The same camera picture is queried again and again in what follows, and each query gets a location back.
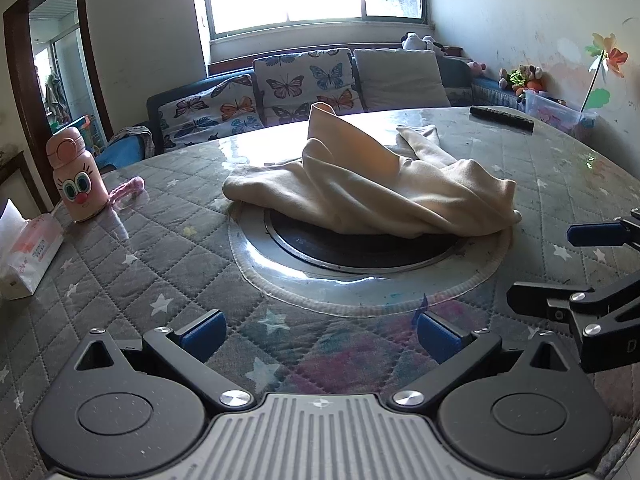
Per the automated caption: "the beige garment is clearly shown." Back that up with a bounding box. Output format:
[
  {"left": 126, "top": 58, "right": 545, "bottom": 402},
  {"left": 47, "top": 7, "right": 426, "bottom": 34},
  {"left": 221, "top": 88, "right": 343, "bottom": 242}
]
[{"left": 222, "top": 102, "right": 522, "bottom": 239}]

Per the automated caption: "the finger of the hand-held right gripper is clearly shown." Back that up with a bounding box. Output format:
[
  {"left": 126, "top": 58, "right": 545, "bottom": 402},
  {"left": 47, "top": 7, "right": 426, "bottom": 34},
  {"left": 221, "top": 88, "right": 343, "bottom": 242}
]
[
  {"left": 566, "top": 214, "right": 640, "bottom": 252},
  {"left": 506, "top": 280, "right": 640, "bottom": 333}
]

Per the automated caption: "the butterfly print cushion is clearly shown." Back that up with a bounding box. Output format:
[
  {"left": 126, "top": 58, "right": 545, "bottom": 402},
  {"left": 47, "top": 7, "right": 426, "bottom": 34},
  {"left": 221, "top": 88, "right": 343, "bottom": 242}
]
[
  {"left": 252, "top": 48, "right": 367, "bottom": 128},
  {"left": 158, "top": 74, "right": 264, "bottom": 154}
]

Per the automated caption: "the dark wooden door frame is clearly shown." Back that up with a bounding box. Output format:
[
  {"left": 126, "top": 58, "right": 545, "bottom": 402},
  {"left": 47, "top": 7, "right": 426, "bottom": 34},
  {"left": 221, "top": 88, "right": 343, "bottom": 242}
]
[{"left": 3, "top": 0, "right": 114, "bottom": 206}]

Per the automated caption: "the panda plush toy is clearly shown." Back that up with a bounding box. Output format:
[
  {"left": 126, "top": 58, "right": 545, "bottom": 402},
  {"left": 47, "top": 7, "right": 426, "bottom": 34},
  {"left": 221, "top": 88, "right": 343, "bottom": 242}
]
[{"left": 401, "top": 32, "right": 447, "bottom": 57}]

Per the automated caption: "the bunch of plush toys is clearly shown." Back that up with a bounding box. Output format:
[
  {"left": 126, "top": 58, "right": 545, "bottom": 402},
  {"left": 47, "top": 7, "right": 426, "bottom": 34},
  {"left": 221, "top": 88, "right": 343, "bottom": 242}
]
[{"left": 498, "top": 64, "right": 547, "bottom": 95}]

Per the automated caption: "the dark blue sofa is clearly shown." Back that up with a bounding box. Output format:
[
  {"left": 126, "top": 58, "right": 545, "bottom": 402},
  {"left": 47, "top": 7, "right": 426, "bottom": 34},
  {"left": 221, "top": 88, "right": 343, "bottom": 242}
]
[{"left": 146, "top": 54, "right": 526, "bottom": 157}]

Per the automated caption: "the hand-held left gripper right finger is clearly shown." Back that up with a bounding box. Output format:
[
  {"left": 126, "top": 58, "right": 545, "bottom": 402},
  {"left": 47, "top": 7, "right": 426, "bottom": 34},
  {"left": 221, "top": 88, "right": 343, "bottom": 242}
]
[{"left": 391, "top": 312, "right": 586, "bottom": 408}]

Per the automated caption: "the blue toy cabinet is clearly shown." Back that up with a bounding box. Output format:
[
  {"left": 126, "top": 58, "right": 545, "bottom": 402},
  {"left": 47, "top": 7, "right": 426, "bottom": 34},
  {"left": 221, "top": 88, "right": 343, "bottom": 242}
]
[{"left": 62, "top": 115, "right": 109, "bottom": 155}]

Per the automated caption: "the blue cloth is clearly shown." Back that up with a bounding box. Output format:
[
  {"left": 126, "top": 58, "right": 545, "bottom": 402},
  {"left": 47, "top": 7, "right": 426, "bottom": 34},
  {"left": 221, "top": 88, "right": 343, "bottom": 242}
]
[{"left": 94, "top": 135, "right": 147, "bottom": 172}]

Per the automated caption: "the clear plastic storage bin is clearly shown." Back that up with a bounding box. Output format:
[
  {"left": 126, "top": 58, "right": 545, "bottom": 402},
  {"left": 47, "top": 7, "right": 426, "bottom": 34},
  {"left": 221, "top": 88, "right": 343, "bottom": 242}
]
[{"left": 524, "top": 89, "right": 599, "bottom": 142}]

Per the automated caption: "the grey patterned cloth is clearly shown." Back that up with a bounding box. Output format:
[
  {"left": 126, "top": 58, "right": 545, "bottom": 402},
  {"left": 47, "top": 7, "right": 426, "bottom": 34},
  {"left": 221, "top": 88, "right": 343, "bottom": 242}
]
[{"left": 106, "top": 125, "right": 157, "bottom": 159}]

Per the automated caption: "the pink cartoon face bottle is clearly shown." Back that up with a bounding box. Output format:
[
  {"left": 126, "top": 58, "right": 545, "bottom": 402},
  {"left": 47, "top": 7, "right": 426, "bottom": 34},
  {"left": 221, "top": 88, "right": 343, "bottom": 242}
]
[{"left": 46, "top": 126, "right": 109, "bottom": 222}]

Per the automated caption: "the tissue pack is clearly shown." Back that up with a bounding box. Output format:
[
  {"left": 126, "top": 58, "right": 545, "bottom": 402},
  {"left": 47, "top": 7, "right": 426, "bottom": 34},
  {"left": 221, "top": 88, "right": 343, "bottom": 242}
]
[{"left": 0, "top": 199, "right": 65, "bottom": 301}]

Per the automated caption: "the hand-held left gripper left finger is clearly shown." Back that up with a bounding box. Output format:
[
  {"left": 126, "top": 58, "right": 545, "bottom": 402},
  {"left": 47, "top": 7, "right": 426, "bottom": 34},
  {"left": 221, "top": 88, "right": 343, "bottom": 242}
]
[{"left": 75, "top": 310, "right": 254, "bottom": 409}]

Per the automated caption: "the round black table insert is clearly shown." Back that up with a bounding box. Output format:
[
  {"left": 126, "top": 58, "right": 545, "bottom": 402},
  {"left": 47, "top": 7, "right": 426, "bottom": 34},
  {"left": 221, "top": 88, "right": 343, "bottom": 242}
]
[{"left": 264, "top": 207, "right": 472, "bottom": 272}]

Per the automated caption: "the plain grey cushion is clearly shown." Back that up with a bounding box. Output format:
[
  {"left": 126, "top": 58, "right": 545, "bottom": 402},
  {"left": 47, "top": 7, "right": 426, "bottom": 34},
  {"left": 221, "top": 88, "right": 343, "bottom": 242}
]
[{"left": 352, "top": 48, "right": 452, "bottom": 112}]

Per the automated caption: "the colourful pinwheel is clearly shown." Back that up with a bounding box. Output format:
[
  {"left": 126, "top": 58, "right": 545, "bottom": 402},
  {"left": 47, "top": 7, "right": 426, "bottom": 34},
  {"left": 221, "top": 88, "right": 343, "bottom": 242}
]
[{"left": 579, "top": 32, "right": 629, "bottom": 114}]

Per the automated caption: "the black remote control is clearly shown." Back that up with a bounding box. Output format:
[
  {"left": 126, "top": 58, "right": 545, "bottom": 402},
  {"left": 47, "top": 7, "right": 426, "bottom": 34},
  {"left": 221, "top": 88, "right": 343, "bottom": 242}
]
[{"left": 469, "top": 105, "right": 536, "bottom": 134}]

